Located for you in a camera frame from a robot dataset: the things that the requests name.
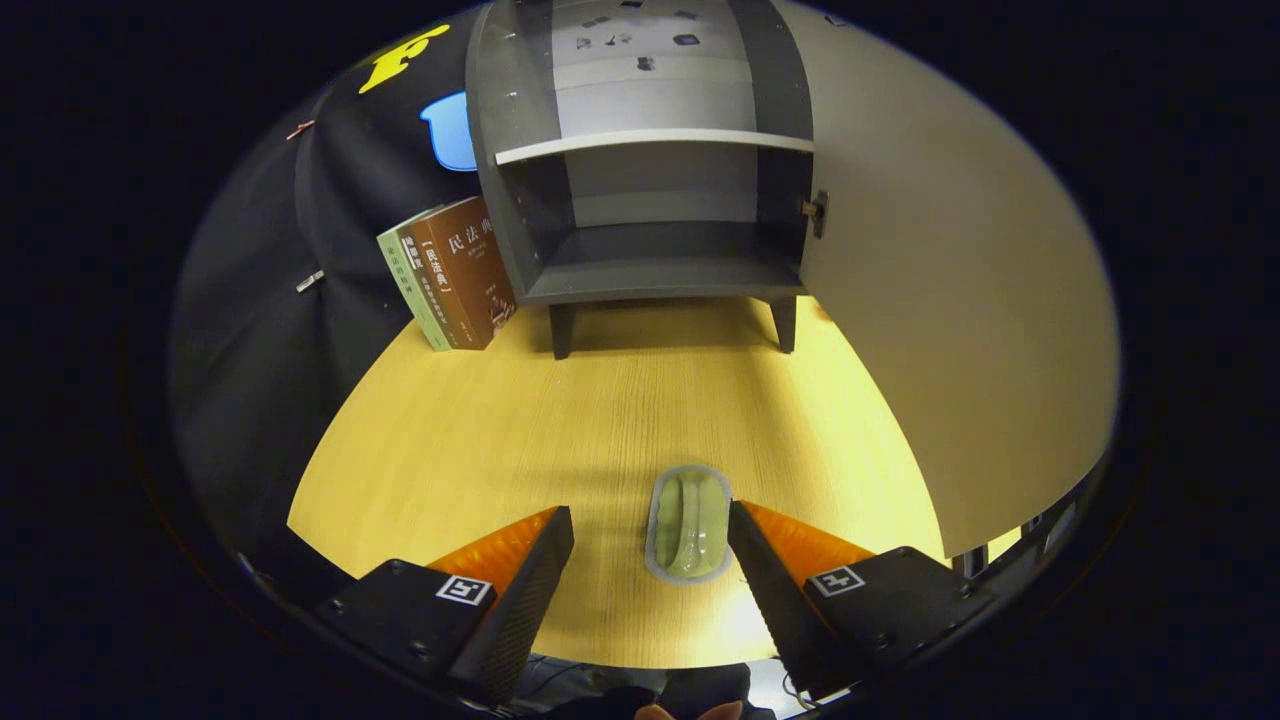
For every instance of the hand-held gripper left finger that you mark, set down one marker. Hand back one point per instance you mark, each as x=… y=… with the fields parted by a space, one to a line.
x=525 y=590

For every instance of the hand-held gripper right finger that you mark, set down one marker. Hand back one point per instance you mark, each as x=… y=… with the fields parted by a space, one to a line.
x=770 y=590

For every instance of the green oval packet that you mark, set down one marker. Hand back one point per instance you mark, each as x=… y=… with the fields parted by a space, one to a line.
x=690 y=525

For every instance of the brown book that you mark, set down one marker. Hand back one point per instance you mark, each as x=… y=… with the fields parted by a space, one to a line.
x=415 y=265
x=475 y=270

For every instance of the dark grey cabinet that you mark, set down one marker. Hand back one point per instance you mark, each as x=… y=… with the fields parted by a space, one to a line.
x=650 y=265

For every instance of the black backdrop cloth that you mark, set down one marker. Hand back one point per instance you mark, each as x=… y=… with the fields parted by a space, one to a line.
x=260 y=350

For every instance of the silver clip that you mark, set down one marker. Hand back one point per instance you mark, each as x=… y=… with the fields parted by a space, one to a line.
x=310 y=281

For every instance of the pink clip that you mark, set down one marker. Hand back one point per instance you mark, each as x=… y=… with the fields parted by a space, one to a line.
x=300 y=129

